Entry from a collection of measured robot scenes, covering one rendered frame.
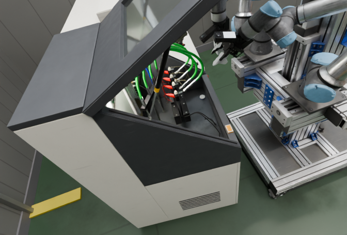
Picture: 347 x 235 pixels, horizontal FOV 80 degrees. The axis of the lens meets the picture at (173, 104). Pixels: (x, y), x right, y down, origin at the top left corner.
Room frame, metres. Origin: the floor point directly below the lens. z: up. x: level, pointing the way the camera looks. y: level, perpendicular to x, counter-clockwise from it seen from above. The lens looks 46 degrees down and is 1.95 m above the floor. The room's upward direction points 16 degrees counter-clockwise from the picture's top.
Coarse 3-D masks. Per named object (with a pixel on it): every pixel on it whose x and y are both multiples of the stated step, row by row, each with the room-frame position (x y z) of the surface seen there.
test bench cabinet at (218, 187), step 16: (192, 176) 0.55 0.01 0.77; (208, 176) 0.54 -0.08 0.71; (224, 176) 0.54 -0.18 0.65; (160, 192) 0.55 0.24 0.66; (176, 192) 0.55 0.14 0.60; (192, 192) 0.55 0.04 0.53; (208, 192) 0.54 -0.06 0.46; (224, 192) 0.54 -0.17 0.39; (176, 208) 0.55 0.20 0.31; (192, 208) 0.55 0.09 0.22; (208, 208) 0.54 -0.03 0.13
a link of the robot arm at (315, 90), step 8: (344, 56) 0.55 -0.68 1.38; (336, 64) 0.55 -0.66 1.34; (344, 64) 0.53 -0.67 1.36; (312, 72) 0.64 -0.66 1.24; (320, 72) 0.58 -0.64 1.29; (328, 72) 0.56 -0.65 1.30; (336, 72) 0.54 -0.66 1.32; (344, 72) 0.52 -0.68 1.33; (312, 80) 0.59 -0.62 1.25; (320, 80) 0.56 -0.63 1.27; (328, 80) 0.54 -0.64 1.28; (336, 80) 0.53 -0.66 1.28; (344, 80) 0.52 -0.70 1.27; (304, 88) 0.60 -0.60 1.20; (312, 88) 0.55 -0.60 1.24; (320, 88) 0.53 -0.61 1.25; (328, 88) 0.52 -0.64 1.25; (336, 88) 0.51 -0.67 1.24; (312, 96) 0.55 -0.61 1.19; (320, 96) 0.53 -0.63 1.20; (328, 96) 0.51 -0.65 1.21
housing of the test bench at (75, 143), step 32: (96, 0) 1.79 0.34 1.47; (64, 32) 1.26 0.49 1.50; (96, 32) 1.13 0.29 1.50; (64, 64) 0.88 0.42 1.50; (32, 96) 0.70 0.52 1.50; (64, 96) 0.64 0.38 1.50; (32, 128) 0.56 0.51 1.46; (64, 128) 0.56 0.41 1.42; (96, 128) 0.56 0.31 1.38; (64, 160) 0.56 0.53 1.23; (96, 160) 0.56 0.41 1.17; (96, 192) 0.57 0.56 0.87; (128, 192) 0.56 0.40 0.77
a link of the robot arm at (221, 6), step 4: (224, 0) 0.97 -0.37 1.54; (216, 4) 0.97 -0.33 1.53; (220, 4) 0.97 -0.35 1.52; (224, 4) 0.97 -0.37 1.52; (212, 8) 0.99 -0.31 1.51; (216, 8) 0.97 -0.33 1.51; (220, 8) 0.97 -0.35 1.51; (224, 8) 0.97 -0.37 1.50; (212, 12) 0.99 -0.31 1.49; (216, 12) 0.97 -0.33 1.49; (220, 12) 0.97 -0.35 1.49
